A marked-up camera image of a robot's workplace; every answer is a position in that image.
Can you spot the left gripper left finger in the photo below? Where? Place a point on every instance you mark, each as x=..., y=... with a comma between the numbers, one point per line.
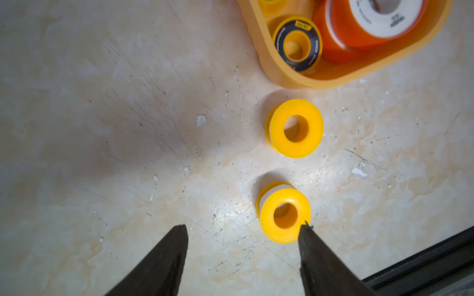
x=160, y=272

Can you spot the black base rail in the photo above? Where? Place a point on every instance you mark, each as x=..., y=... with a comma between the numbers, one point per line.
x=444, y=269

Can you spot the yellow plastic storage box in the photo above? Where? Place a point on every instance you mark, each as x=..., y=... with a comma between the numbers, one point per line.
x=327, y=75

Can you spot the yellow tape roll bottom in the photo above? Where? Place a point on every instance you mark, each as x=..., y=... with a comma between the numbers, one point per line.
x=281, y=210

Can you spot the orange tape roll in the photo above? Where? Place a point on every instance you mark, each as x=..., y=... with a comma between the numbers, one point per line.
x=333, y=49
x=366, y=24

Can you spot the yellow black tape roll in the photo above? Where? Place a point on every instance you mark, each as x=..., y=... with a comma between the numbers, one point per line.
x=299, y=43

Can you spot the yellow tape roll centre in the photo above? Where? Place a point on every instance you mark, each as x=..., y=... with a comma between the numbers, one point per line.
x=294, y=128

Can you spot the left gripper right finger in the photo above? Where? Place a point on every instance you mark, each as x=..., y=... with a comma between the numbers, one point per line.
x=322, y=272

